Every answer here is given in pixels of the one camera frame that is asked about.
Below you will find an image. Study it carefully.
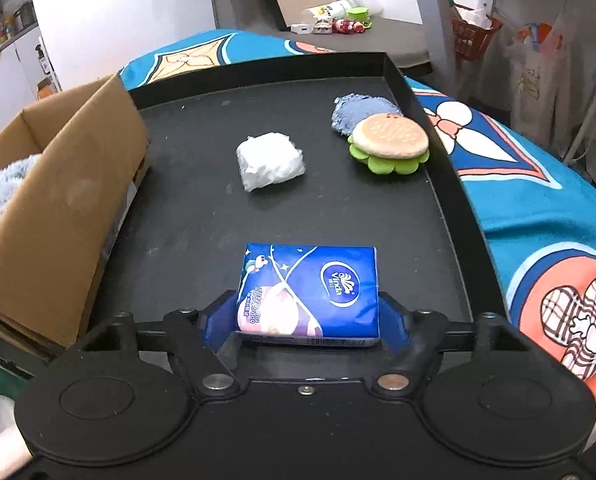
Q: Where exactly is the green toy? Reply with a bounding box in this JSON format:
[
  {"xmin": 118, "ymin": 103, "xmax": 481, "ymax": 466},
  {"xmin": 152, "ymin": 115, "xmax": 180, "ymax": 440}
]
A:
[{"xmin": 347, "ymin": 6, "xmax": 373, "ymax": 31}]

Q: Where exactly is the blue patterned blanket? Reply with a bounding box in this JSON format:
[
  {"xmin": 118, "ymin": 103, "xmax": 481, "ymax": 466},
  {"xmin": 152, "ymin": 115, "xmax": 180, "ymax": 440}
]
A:
[{"xmin": 118, "ymin": 29, "xmax": 596, "ymax": 403}]

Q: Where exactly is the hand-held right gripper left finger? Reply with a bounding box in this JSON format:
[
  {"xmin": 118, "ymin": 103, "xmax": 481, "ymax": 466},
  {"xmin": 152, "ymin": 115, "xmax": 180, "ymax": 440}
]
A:
[{"xmin": 92, "ymin": 290, "xmax": 241, "ymax": 397}]

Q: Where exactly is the white tote bag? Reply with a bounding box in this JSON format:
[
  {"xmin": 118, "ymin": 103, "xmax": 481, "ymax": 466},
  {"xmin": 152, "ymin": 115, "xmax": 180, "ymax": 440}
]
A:
[{"xmin": 508, "ymin": 10, "xmax": 571, "ymax": 133}]

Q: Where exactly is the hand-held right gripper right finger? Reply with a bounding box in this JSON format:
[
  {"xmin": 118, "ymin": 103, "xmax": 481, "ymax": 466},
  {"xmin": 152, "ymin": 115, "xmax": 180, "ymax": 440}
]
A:
[{"xmin": 372, "ymin": 291, "xmax": 524, "ymax": 397}]

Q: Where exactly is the blue plush toy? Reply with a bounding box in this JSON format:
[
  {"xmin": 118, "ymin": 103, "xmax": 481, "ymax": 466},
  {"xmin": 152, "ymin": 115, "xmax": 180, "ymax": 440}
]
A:
[{"xmin": 0, "ymin": 154, "xmax": 43, "ymax": 231}]

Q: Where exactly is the blue fluffy puff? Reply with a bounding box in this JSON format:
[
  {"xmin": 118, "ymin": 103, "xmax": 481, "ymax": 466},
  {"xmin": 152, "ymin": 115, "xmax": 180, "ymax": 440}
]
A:
[{"xmin": 332, "ymin": 92, "xmax": 403, "ymax": 136}]

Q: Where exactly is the black tray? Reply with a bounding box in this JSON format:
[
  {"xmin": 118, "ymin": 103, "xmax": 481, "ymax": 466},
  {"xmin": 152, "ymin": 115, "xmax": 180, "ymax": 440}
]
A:
[{"xmin": 82, "ymin": 51, "xmax": 509, "ymax": 361}]

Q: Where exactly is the hamburger plush toy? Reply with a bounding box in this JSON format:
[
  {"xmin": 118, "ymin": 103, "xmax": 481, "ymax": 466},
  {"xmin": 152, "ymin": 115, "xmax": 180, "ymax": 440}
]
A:
[{"xmin": 348, "ymin": 112, "xmax": 431, "ymax": 177}]

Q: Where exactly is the red basket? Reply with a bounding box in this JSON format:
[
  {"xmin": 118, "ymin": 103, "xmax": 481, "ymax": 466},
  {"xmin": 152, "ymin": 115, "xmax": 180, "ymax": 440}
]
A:
[{"xmin": 450, "ymin": 4, "xmax": 504, "ymax": 61}]

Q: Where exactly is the white tissue wad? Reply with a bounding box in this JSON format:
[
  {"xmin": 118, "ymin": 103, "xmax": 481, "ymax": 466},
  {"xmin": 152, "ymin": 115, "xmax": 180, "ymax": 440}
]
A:
[{"xmin": 236, "ymin": 132, "xmax": 307, "ymax": 192}]

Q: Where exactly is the orange cardboard box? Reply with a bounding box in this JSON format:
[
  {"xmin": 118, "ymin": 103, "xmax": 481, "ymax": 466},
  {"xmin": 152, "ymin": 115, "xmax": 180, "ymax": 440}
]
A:
[{"xmin": 36, "ymin": 77, "xmax": 61, "ymax": 101}]

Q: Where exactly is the grey desk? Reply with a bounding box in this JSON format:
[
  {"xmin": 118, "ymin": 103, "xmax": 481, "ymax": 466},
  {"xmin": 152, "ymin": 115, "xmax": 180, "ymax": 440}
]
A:
[{"xmin": 407, "ymin": 0, "xmax": 596, "ymax": 98}]

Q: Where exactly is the blue tissue pack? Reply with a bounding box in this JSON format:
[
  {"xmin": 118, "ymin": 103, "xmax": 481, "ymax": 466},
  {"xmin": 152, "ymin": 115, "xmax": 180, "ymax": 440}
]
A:
[{"xmin": 235, "ymin": 243, "xmax": 381, "ymax": 348}]

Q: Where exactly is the kitchen counter clutter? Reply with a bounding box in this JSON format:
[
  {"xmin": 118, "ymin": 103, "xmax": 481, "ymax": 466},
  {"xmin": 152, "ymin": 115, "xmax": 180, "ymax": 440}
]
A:
[{"xmin": 0, "ymin": 0, "xmax": 38, "ymax": 61}]

